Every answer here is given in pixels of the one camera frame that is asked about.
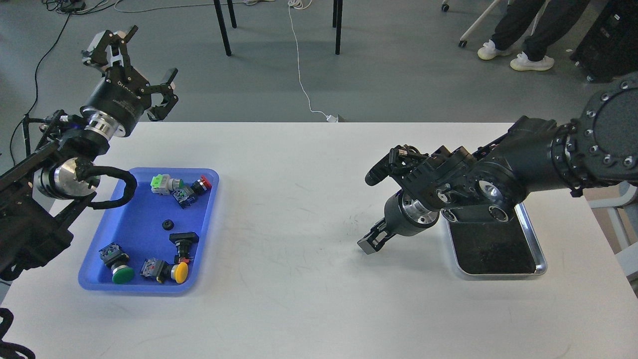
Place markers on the person's white shoe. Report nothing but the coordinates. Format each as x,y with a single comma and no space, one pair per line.
522,63
488,51

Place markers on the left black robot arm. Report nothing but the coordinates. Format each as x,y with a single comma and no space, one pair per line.
45,193

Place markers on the green white terminal switch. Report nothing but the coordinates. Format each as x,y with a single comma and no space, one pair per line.
164,184

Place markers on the black table leg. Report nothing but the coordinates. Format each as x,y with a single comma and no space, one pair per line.
232,14
222,27
334,13
338,29

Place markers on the black square push button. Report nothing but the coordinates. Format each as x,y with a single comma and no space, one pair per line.
183,242

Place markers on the black equipment case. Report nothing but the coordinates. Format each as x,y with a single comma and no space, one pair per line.
610,47

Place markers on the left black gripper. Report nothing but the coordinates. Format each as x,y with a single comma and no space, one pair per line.
118,102

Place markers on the black table leg rear right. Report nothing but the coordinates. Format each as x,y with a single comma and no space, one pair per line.
334,13

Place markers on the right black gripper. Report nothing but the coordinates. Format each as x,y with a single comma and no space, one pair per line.
403,216

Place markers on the green push button switch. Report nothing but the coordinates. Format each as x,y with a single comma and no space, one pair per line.
116,259

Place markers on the blue plastic tray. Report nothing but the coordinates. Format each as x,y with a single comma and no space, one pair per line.
136,227

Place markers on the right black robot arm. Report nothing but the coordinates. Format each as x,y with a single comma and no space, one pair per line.
597,149

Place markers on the red push button switch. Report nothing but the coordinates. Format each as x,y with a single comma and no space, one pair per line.
201,185

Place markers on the silver metal tray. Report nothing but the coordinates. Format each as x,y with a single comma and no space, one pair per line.
498,251

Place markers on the black table leg rear left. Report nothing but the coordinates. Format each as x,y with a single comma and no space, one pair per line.
232,14

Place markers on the yellow push button switch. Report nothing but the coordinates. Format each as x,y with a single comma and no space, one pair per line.
161,270

